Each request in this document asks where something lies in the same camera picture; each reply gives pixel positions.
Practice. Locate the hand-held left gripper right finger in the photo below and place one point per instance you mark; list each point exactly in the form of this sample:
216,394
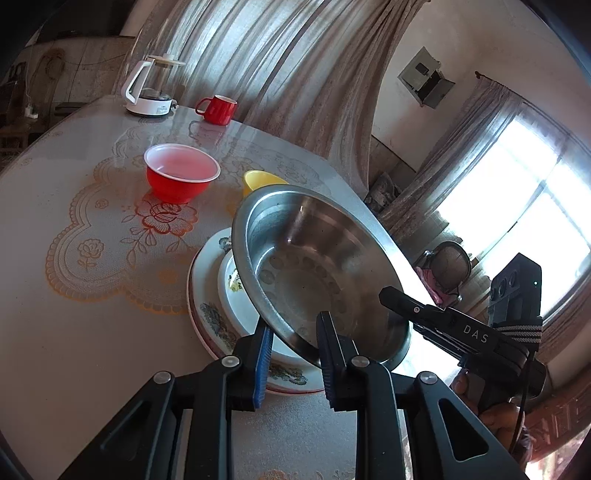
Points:
325,360

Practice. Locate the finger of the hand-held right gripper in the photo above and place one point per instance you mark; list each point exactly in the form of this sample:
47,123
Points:
411,309
438,339

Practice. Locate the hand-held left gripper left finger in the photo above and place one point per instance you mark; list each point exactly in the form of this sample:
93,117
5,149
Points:
264,360

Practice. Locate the small white decorated plate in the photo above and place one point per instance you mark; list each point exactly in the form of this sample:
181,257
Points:
235,300

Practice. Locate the large white decorated plate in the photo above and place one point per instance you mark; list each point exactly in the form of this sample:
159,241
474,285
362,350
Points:
205,295

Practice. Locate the steel bowl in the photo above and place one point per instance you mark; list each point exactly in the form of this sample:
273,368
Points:
323,258

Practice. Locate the person's right hand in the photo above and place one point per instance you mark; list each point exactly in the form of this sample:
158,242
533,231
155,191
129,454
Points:
501,415

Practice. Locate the pink cloth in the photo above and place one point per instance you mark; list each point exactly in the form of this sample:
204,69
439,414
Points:
427,279

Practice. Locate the dark wicker chair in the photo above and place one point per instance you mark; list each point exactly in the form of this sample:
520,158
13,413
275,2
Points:
450,263

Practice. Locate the carved wooden furniture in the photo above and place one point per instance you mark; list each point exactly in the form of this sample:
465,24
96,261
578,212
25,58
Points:
563,415

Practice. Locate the grey printed picture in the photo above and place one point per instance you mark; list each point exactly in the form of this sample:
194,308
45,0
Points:
382,191

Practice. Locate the bright window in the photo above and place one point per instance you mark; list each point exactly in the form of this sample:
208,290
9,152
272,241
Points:
531,207

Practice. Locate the narrow beige window curtain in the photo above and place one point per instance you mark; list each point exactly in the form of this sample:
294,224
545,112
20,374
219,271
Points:
452,157

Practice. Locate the yellow plastic bowl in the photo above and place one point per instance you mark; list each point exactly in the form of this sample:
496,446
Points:
258,180

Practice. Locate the red plastic bowl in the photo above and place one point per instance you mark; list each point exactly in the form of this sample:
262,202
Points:
178,184

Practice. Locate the red mug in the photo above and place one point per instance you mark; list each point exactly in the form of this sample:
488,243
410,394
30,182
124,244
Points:
219,110

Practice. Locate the wide beige sheer curtain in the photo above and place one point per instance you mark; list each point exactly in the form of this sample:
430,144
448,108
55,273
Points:
277,69

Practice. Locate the white electric glass kettle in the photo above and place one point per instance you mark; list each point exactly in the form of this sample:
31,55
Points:
150,110

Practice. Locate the white power strip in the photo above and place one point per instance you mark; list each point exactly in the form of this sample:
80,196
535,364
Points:
31,111

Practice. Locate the wall electrical box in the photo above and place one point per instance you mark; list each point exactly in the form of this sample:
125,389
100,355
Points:
418,74

